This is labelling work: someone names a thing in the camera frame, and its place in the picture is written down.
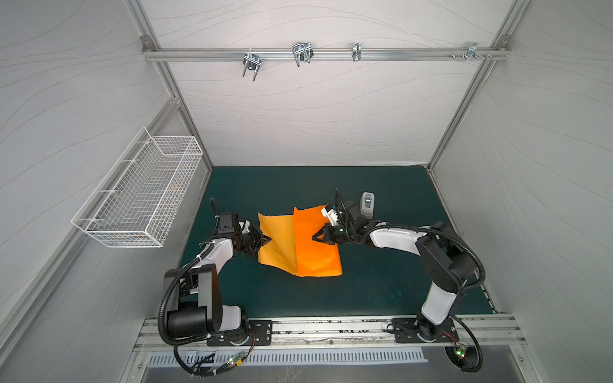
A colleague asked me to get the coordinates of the orange wrapping paper sheet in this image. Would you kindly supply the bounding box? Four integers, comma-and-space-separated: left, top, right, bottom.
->
258, 205, 343, 278

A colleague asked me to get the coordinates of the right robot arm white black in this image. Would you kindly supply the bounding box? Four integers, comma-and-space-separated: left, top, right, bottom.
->
311, 220, 486, 342

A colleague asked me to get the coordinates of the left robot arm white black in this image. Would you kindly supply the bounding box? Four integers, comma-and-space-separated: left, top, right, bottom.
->
157, 221, 271, 346

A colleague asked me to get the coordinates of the green table mat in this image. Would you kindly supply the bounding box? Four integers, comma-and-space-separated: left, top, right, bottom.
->
183, 166, 449, 318

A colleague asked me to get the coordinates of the white vent strip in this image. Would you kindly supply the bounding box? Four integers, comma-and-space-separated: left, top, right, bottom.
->
147, 346, 428, 368

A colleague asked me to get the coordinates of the metal u-bolt clamp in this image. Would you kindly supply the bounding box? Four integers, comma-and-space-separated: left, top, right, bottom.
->
242, 53, 262, 81
291, 41, 314, 67

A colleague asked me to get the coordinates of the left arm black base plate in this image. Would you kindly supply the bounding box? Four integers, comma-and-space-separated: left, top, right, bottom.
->
207, 320, 273, 347

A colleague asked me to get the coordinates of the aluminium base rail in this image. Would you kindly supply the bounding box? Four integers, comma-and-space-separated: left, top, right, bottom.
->
132, 313, 527, 353

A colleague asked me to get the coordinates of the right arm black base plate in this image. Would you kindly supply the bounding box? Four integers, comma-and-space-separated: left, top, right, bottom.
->
386, 317, 459, 344

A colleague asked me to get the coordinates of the white wire basket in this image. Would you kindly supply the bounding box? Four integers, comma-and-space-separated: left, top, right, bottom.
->
71, 127, 204, 248

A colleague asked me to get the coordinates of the left black cable bundle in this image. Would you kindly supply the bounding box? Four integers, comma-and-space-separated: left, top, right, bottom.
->
171, 334, 257, 378

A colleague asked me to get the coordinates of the right black cable coil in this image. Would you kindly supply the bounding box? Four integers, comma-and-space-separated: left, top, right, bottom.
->
444, 313, 484, 373

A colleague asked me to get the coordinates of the aluminium cross rail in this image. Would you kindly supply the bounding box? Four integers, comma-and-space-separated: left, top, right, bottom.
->
144, 46, 512, 62

